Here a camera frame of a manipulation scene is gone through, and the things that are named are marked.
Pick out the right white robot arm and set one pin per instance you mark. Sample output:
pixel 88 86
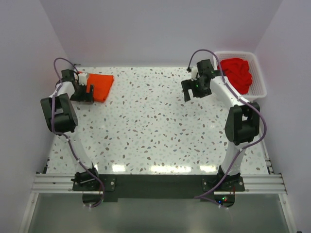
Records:
pixel 242 124

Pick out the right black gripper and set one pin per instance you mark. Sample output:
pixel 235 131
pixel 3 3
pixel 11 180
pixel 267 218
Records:
pixel 188 84

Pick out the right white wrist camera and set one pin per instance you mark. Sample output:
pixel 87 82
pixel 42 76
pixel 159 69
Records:
pixel 194 74

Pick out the white plastic basket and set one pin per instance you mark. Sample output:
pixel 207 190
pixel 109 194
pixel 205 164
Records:
pixel 257 89

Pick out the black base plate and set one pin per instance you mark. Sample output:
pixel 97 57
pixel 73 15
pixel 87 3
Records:
pixel 111 188

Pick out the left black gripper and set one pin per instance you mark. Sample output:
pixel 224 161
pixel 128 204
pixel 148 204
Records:
pixel 87 97

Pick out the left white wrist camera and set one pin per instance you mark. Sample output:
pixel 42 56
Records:
pixel 83 78

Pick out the orange t shirt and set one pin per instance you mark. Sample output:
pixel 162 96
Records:
pixel 102 84

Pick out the red t shirt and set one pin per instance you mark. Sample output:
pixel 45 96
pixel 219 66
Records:
pixel 237 71

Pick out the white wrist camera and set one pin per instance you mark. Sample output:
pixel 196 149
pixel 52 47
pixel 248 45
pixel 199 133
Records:
pixel 83 78
pixel 194 74

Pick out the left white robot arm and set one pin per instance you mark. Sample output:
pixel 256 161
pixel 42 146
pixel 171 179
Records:
pixel 62 120

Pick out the aluminium frame rail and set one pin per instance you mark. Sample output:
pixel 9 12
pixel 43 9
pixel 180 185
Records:
pixel 154 148

